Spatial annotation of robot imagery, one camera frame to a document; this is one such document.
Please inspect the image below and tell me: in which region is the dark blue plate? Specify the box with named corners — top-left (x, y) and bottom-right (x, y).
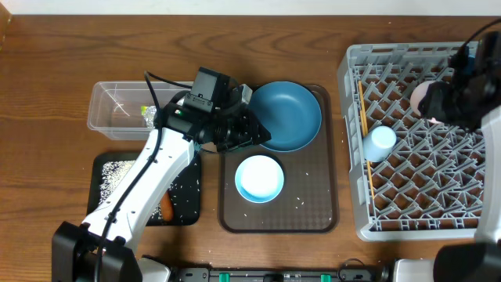
top-left (250, 81), bottom-right (323, 152)

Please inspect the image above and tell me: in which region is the light blue bowl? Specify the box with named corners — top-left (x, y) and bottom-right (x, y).
top-left (234, 155), bottom-right (285, 204)

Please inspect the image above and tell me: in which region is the pink cup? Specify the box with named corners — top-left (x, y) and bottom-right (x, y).
top-left (410, 81), bottom-right (448, 124)

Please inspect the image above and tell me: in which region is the foil snack wrapper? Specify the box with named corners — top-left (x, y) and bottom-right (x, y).
top-left (141, 106), bottom-right (157, 128)

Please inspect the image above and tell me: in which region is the wooden chopstick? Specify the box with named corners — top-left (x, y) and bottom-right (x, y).
top-left (358, 81), bottom-right (369, 137)
top-left (366, 161), bottom-right (375, 201)

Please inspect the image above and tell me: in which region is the orange carrot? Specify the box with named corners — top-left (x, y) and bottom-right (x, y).
top-left (160, 192), bottom-right (174, 222)

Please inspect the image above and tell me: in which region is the light blue cup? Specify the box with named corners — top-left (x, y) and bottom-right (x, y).
top-left (362, 125), bottom-right (397, 162)

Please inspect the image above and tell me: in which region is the white rice pile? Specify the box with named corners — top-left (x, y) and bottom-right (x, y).
top-left (97, 160), bottom-right (196, 221)

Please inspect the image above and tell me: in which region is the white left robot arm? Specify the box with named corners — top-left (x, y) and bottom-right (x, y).
top-left (52, 67), bottom-right (271, 281)

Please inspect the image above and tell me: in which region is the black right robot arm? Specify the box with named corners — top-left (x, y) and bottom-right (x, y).
top-left (410, 31), bottom-right (500, 282)

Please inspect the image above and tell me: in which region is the grey dishwasher rack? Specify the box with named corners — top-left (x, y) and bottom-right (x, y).
top-left (337, 42), bottom-right (500, 241)

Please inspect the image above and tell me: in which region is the black tray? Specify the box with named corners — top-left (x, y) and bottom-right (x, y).
top-left (87, 151), bottom-right (201, 226)

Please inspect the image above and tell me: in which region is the brown serving tray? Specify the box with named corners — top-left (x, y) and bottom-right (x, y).
top-left (218, 85), bottom-right (339, 233)

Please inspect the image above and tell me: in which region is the clear plastic bin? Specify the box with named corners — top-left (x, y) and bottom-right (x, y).
top-left (87, 81), bottom-right (196, 142)

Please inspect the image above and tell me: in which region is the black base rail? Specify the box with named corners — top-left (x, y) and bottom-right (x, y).
top-left (136, 256), bottom-right (396, 282)

